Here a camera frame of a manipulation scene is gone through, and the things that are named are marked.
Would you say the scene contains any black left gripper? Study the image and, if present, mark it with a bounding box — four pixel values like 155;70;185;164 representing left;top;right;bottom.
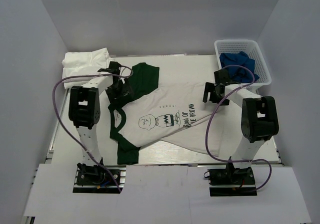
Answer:
106;77;134;105

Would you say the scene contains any white green raglan t-shirt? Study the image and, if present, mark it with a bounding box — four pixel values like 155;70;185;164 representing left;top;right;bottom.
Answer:
108;63;217;165

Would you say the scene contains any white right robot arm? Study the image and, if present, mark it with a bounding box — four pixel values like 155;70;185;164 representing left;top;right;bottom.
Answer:
203;66;279;184

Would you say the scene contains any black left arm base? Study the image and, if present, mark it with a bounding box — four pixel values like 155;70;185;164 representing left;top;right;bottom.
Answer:
72;163;126;194

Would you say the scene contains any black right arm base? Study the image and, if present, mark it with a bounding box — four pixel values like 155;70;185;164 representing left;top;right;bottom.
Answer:
203;163;257;197

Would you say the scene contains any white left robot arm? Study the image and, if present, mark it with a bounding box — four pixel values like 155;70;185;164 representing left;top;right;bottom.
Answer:
68;61;133;184

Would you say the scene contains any folded white t-shirt stack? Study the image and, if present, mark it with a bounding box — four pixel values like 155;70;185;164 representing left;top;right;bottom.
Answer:
62;48;113;78

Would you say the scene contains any blue crumpled t-shirt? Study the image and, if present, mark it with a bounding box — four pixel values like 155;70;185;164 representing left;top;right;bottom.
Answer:
219;51;260;83

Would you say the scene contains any white plastic basket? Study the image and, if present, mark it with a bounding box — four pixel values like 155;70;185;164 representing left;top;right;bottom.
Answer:
214;39;272;89

